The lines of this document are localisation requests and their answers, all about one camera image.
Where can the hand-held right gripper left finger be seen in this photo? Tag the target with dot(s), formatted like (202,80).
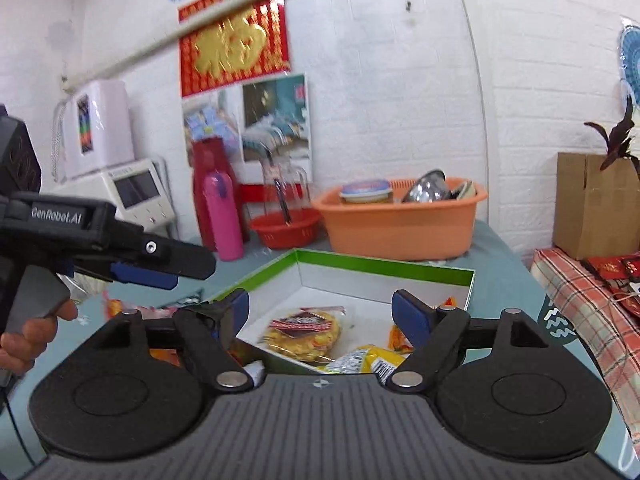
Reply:
(240,310)

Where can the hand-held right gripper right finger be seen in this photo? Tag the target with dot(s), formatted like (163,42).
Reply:
(407,312)

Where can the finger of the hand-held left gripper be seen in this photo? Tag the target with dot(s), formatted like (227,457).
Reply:
(170,255)
(145,275)

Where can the green cardboard box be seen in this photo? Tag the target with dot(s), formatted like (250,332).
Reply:
(350,285)

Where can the person's left hand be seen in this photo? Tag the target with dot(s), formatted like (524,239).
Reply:
(25,345)

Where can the orange snack packet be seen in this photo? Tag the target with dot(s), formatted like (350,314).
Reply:
(400,337)

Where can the pink bottle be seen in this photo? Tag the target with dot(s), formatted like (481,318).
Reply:
(225,220)

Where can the round yellow noodle snack packet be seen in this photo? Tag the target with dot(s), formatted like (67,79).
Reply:
(302,335)

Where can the white appliance with screen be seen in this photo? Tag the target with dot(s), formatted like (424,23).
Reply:
(135,190)

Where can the orange plastic basin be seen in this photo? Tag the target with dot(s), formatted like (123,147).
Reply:
(400,230)

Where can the red plastic basket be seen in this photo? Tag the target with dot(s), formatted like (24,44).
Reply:
(285,234)

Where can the teal tablecloth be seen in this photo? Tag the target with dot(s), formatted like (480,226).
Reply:
(500,270)

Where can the red thermos jug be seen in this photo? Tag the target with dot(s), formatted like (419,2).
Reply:
(210,152)

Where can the dark utensil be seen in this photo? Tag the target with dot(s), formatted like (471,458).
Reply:
(284,205)

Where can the white water purifier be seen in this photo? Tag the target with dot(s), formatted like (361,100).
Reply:
(107,125)

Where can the metal bowl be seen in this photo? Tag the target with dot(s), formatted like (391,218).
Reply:
(425,187)

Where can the blue rimmed bowl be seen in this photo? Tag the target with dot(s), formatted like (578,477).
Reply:
(365,190)

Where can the white ceramic bowl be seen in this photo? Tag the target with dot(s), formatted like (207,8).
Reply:
(462,189)

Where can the glass pitcher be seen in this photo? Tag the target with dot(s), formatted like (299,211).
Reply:
(297,185)

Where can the plaid cloth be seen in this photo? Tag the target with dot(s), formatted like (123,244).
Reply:
(575,295)

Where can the brown cardboard box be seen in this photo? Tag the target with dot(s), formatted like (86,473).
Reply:
(585,210)

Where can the red envelopes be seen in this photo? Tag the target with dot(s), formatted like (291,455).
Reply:
(607,267)

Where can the dark red plant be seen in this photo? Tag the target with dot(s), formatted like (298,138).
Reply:
(617,135)

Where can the blue bedding wall poster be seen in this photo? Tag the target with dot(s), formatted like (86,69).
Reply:
(210,120)

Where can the bedroom wall poster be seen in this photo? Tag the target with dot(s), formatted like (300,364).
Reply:
(275,110)

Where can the red gold wall poster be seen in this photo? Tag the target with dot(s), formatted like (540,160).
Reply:
(235,47)

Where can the blue wall decoration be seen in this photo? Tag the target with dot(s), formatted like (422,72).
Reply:
(631,55)

